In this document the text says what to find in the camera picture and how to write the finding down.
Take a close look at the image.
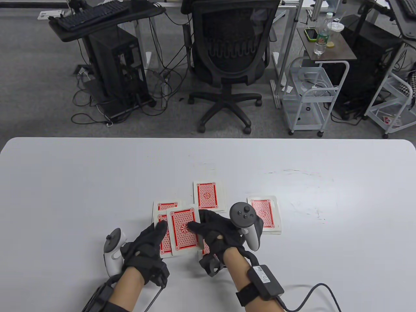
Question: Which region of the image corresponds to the person's right hand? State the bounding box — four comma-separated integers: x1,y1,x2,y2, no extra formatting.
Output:
188,210,264,260

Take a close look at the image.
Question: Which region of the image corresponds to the person's left hand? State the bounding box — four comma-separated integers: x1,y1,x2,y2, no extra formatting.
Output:
121,220,170,286

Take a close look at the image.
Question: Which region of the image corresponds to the single red-backed playing card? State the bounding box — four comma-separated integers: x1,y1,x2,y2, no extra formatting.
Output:
166,208,200,256

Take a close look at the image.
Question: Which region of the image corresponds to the person's left forearm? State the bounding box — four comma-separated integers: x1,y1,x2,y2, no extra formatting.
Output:
107,268,145,312

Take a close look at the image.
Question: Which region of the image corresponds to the red and white card packet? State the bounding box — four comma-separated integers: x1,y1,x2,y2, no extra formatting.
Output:
381,114,403,129

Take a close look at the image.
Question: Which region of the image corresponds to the white and black VR controller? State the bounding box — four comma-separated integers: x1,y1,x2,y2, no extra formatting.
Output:
229,202,262,251
103,228,128,276

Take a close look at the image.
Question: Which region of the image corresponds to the black mesh office chair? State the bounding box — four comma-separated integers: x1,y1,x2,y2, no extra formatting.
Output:
181,0,282,134

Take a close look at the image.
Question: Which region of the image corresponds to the white desk leg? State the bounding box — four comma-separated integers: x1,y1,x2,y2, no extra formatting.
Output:
134,18,153,70
270,0,304,109

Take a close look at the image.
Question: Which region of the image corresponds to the black computer tower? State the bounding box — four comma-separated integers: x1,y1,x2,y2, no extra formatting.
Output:
85,25,156,119
325,15,407,121

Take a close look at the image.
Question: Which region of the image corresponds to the black hanging power brick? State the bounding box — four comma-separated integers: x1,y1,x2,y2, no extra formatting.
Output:
182,23,193,70

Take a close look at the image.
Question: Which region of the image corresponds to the clear bottle green label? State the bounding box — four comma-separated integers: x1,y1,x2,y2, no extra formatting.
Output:
313,12,334,56

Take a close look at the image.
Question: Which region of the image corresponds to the clear plastic cup with lid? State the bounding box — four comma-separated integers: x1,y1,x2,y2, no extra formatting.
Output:
326,19,345,39

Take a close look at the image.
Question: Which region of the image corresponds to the black white checkered cloth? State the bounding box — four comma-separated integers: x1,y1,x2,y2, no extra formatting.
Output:
398,70,416,98

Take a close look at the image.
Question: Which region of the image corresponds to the black keyboard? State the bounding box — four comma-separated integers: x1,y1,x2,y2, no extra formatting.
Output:
398,0,416,18
53,0,130,31

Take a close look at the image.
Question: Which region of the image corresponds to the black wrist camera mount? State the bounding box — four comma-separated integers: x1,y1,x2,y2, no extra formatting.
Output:
153,269,170,288
199,253,225,277

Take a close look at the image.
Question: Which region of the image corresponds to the thin black cable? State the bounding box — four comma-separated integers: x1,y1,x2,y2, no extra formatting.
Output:
143,286,163,312

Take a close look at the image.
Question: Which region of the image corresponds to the black strapped wrist sensor box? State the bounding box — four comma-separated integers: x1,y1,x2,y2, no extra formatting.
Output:
236,265,285,306
81,283,114,312

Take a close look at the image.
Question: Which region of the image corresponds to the thick black cable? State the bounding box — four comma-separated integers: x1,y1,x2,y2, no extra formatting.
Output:
278,283,342,312

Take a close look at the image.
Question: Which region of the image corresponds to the white rolling wire cart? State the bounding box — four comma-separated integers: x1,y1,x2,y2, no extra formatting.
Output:
364,42,416,138
281,57,342,137

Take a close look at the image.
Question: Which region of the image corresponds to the white charger cable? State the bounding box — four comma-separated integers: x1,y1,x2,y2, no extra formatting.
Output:
301,72,337,97

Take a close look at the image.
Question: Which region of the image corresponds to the brown side table white frame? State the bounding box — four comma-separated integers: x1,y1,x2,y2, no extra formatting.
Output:
297,23,357,122

